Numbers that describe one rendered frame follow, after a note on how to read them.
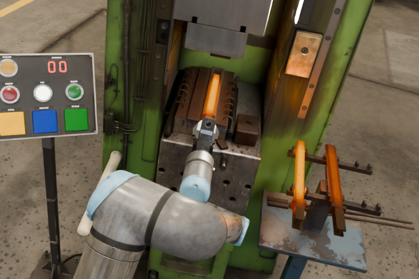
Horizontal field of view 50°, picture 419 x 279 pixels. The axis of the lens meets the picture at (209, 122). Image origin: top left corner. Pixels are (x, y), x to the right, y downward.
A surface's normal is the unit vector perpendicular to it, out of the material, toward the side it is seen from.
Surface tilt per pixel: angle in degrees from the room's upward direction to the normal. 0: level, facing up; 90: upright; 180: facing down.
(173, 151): 90
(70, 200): 0
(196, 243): 70
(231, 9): 90
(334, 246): 0
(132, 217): 58
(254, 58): 90
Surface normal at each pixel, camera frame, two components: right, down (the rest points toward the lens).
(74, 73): 0.36, 0.11
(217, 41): -0.11, 0.56
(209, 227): 0.67, -0.18
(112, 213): -0.28, -0.08
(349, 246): 0.15, -0.80
